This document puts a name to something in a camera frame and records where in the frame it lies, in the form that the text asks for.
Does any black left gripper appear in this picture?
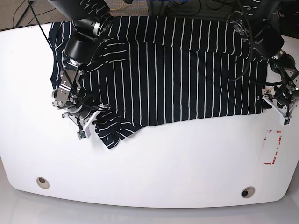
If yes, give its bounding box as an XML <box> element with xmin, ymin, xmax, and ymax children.
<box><xmin>257</xmin><ymin>90</ymin><xmax>299</xmax><ymax>119</ymax></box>

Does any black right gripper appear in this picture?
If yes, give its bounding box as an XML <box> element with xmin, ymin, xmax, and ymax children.
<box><xmin>62</xmin><ymin>104</ymin><xmax>111</xmax><ymax>131</ymax></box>

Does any navy white striped t-shirt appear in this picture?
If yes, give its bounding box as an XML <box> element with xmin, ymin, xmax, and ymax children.
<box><xmin>48</xmin><ymin>15</ymin><xmax>269</xmax><ymax>150</ymax></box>

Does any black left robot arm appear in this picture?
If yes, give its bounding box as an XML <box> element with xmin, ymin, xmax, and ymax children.
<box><xmin>230</xmin><ymin>0</ymin><xmax>299</xmax><ymax>125</ymax></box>

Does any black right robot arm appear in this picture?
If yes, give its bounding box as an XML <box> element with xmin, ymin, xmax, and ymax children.
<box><xmin>50</xmin><ymin>0</ymin><xmax>113</xmax><ymax>133</ymax></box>

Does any red tape marking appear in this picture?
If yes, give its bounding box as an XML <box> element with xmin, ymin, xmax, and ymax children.
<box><xmin>261</xmin><ymin>130</ymin><xmax>282</xmax><ymax>165</ymax></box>

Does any left table grommet hole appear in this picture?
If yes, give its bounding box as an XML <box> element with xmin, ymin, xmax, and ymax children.
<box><xmin>36</xmin><ymin>177</ymin><xmax>50</xmax><ymax>189</ymax></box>

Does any table grommet hole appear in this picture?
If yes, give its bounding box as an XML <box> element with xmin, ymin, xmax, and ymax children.
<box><xmin>241</xmin><ymin>186</ymin><xmax>255</xmax><ymax>199</ymax></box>
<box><xmin>36</xmin><ymin>177</ymin><xmax>50</xmax><ymax>189</ymax></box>

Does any right table grommet hole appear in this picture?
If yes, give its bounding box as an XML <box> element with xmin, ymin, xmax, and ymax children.
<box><xmin>241</xmin><ymin>186</ymin><xmax>255</xmax><ymax>199</ymax></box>

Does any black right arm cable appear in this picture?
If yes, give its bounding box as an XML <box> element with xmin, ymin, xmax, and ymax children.
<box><xmin>28</xmin><ymin>0</ymin><xmax>110</xmax><ymax>112</ymax></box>

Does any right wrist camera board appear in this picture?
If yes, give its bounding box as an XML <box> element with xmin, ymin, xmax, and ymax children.
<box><xmin>77</xmin><ymin>128</ymin><xmax>91</xmax><ymax>140</ymax></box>

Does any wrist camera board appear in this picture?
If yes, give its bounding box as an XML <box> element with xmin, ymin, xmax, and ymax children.
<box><xmin>77</xmin><ymin>128</ymin><xmax>91</xmax><ymax>140</ymax></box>
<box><xmin>280</xmin><ymin>116</ymin><xmax>292</xmax><ymax>126</ymax></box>

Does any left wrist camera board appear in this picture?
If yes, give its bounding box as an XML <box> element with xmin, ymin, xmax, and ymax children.
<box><xmin>280</xmin><ymin>116</ymin><xmax>292</xmax><ymax>126</ymax></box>

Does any yellow cable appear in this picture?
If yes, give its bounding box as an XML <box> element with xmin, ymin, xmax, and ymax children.
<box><xmin>109</xmin><ymin>0</ymin><xmax>126</xmax><ymax>12</ymax></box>

